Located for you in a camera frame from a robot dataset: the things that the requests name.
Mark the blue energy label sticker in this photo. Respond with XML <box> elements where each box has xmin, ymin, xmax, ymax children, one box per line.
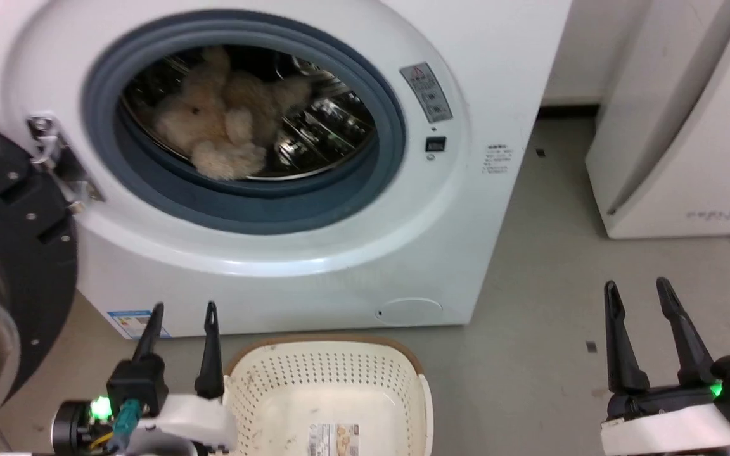
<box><xmin>106</xmin><ymin>309</ymin><xmax>172</xmax><ymax>341</ymax></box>

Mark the dark round washer door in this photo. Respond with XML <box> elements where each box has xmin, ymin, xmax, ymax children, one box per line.
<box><xmin>0</xmin><ymin>114</ymin><xmax>80</xmax><ymax>444</ymax></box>

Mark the cream perforated laundry basket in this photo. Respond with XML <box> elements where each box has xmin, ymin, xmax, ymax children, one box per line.
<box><xmin>222</xmin><ymin>336</ymin><xmax>435</xmax><ymax>456</ymax></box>

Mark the white floor-standing appliance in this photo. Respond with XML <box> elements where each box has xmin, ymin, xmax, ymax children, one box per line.
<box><xmin>586</xmin><ymin>0</ymin><xmax>730</xmax><ymax>240</ymax></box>

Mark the shiny steel washer drum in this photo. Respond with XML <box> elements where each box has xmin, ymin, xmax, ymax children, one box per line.
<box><xmin>121</xmin><ymin>44</ymin><xmax>378</xmax><ymax>182</ymax></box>

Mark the grey warning label sticker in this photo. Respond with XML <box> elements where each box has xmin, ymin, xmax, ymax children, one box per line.
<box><xmin>399</xmin><ymin>62</ymin><xmax>454</xmax><ymax>125</ymax></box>

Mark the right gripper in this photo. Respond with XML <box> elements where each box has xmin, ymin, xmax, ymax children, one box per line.
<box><xmin>601</xmin><ymin>277</ymin><xmax>730</xmax><ymax>456</ymax></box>

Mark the beige plush teddy toy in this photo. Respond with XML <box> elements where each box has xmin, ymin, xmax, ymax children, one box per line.
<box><xmin>153</xmin><ymin>46</ymin><xmax>313</xmax><ymax>181</ymax></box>

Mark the printed paper basket label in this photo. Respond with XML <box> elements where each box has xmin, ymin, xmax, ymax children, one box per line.
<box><xmin>307</xmin><ymin>422</ymin><xmax>361</xmax><ymax>456</ymax></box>

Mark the white front-load washing machine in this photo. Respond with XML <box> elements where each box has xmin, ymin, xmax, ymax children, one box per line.
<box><xmin>0</xmin><ymin>0</ymin><xmax>573</xmax><ymax>341</ymax></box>

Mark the round white filter cover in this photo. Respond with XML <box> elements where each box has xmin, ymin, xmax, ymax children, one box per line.
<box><xmin>375</xmin><ymin>296</ymin><xmax>445</xmax><ymax>329</ymax></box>

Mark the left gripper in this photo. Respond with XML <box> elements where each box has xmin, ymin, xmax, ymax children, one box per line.
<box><xmin>51</xmin><ymin>301</ymin><xmax>238</xmax><ymax>456</ymax></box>

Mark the metal door hinge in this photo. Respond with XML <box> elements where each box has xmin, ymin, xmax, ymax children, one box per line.
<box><xmin>26</xmin><ymin>114</ymin><xmax>106</xmax><ymax>213</ymax></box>

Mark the teal cable connector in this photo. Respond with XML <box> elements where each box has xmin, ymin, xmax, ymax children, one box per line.
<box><xmin>112</xmin><ymin>399</ymin><xmax>144</xmax><ymax>454</ymax></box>

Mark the grey rubber door gasket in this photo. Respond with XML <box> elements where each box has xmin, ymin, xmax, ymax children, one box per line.
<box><xmin>81</xmin><ymin>16</ymin><xmax>407</xmax><ymax>236</ymax></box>

